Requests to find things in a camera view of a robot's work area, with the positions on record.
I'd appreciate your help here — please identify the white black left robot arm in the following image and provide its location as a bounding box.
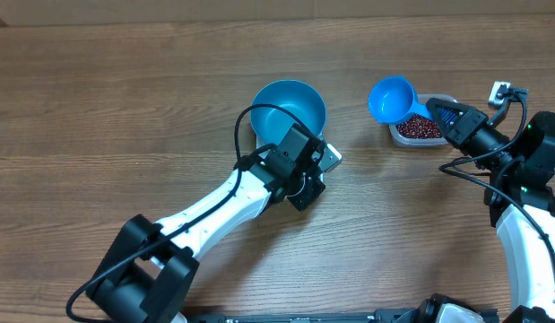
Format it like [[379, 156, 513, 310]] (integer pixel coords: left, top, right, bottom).
[[84, 124, 342, 323]]

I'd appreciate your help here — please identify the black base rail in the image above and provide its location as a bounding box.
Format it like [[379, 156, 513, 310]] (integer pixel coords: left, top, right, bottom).
[[182, 293, 500, 323]]

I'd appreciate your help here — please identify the white digital kitchen scale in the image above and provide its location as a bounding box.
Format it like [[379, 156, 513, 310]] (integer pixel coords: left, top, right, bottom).
[[256, 132, 327, 185]]

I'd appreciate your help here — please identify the teal metal bowl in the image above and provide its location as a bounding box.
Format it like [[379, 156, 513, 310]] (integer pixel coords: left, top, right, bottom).
[[250, 80, 327, 144]]

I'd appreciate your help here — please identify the blue plastic measuring scoop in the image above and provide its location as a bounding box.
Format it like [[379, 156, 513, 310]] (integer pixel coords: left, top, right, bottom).
[[368, 76, 434, 125]]

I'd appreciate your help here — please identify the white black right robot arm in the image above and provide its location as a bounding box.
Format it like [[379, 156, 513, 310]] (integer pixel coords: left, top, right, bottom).
[[426, 98, 555, 322]]

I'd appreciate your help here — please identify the clear container of red beans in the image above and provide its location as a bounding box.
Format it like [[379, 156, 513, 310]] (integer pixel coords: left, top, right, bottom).
[[388, 114, 447, 148]]

